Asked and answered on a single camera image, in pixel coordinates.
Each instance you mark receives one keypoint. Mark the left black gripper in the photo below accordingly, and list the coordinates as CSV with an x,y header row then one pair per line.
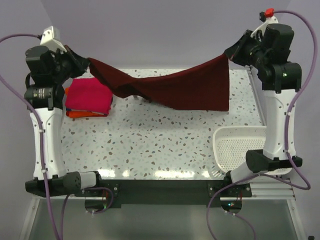
x,y
80,63

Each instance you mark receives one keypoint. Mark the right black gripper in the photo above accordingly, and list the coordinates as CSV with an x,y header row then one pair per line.
x,y
234,53

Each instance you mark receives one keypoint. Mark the dark red t-shirt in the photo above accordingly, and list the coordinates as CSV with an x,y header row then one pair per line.
x,y
205,87

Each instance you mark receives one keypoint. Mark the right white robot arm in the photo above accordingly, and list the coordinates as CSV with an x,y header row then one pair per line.
x,y
267,49

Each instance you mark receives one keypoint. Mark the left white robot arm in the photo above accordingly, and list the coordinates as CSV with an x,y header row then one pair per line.
x,y
48,71

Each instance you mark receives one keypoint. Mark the folded pink t-shirt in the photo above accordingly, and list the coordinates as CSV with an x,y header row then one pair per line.
x,y
96,94

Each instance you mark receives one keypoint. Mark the folded orange t-shirt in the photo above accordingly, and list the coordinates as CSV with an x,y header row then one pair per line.
x,y
77,107

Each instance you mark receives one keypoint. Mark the white perforated plastic basket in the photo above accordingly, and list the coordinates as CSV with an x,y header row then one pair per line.
x,y
247,150

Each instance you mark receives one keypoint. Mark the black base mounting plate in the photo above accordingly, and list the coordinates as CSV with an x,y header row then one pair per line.
x,y
161,192

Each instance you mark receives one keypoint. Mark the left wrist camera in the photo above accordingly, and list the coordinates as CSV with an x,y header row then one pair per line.
x,y
50,38

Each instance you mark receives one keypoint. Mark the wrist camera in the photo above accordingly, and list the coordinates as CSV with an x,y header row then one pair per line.
x,y
50,38
267,17

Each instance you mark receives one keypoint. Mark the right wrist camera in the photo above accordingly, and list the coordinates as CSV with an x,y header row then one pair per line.
x,y
267,17

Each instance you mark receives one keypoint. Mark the aluminium extrusion rail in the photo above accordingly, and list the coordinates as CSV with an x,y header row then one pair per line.
x,y
272,192

